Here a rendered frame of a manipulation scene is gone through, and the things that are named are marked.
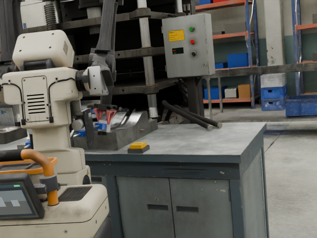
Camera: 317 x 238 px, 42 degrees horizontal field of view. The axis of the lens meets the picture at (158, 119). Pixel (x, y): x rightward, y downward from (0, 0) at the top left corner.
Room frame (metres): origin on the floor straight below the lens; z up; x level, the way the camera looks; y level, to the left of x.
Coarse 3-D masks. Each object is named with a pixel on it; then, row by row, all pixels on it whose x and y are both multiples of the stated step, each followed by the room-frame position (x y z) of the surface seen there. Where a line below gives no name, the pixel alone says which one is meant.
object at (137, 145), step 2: (136, 142) 1.95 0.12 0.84; (138, 142) 1.94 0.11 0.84; (140, 142) 1.94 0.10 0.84; (142, 142) 1.93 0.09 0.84; (144, 142) 1.93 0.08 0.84; (132, 144) 1.90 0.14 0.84; (134, 144) 1.90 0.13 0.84; (136, 144) 1.89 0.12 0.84; (138, 144) 1.89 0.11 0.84; (140, 144) 1.89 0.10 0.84; (142, 144) 1.89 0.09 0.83; (144, 144) 1.91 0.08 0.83; (146, 144) 1.93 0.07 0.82; (130, 146) 1.90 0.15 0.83; (132, 146) 1.90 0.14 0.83; (134, 146) 1.89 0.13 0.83; (136, 146) 1.89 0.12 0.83; (138, 146) 1.88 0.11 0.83; (140, 146) 1.88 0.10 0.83; (142, 146) 1.89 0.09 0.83; (144, 146) 1.91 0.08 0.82; (130, 148) 1.90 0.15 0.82; (132, 148) 1.90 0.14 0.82; (134, 148) 1.89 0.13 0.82; (136, 148) 1.89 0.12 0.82; (138, 148) 1.88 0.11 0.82; (140, 148) 1.88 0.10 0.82
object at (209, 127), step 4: (172, 108) 2.52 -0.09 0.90; (176, 108) 2.50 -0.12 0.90; (176, 112) 2.48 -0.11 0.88; (180, 112) 2.44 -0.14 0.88; (184, 112) 2.43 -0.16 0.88; (184, 116) 2.41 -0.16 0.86; (188, 116) 2.38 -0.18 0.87; (192, 116) 2.36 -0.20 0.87; (192, 120) 2.34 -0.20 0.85; (196, 120) 2.31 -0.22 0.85; (200, 120) 2.30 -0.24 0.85; (200, 124) 2.28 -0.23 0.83; (204, 124) 2.25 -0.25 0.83; (208, 124) 2.24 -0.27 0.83; (208, 128) 2.22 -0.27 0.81
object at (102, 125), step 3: (99, 120) 2.04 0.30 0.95; (102, 120) 2.03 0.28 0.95; (105, 120) 2.04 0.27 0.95; (96, 123) 1.99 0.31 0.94; (99, 123) 1.99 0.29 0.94; (102, 123) 2.01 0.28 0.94; (105, 123) 2.02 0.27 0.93; (93, 126) 1.94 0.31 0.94; (96, 126) 1.96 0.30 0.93; (99, 126) 1.98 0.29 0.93; (102, 126) 1.98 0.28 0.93; (105, 126) 2.01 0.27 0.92; (108, 126) 2.03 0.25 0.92; (99, 129) 2.03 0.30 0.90; (102, 129) 2.02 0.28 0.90; (105, 129) 2.02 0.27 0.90; (108, 129) 2.03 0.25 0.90
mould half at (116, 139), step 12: (120, 120) 2.26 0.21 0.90; (132, 120) 2.22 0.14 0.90; (144, 120) 2.28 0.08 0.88; (156, 120) 2.43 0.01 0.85; (96, 132) 2.04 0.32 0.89; (108, 132) 2.00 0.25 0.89; (120, 132) 2.02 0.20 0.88; (132, 132) 2.14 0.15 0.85; (144, 132) 2.27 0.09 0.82; (84, 144) 2.07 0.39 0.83; (96, 144) 2.04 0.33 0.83; (108, 144) 2.01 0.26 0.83; (120, 144) 2.01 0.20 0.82
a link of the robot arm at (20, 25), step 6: (12, 0) 1.94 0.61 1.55; (18, 0) 1.95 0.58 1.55; (24, 0) 1.97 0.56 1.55; (12, 6) 1.94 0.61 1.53; (18, 6) 1.97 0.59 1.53; (12, 12) 1.94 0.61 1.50; (18, 12) 1.96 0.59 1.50; (18, 18) 1.96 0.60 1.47; (18, 24) 1.95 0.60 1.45; (18, 30) 1.94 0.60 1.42
